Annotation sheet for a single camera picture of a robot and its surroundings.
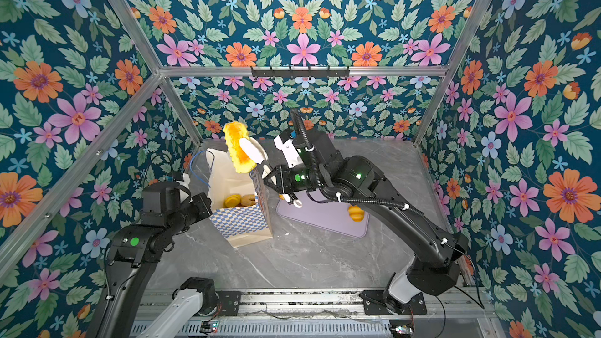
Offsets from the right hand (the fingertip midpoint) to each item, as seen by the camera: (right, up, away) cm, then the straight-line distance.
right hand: (266, 177), depth 57 cm
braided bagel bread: (-16, -12, +36) cm, 41 cm away
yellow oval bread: (-20, -12, +33) cm, 40 cm away
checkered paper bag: (-18, -13, +34) cm, 41 cm away
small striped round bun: (+28, -17, +34) cm, 47 cm away
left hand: (-18, -6, +11) cm, 21 cm away
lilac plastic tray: (+19, -18, +36) cm, 45 cm away
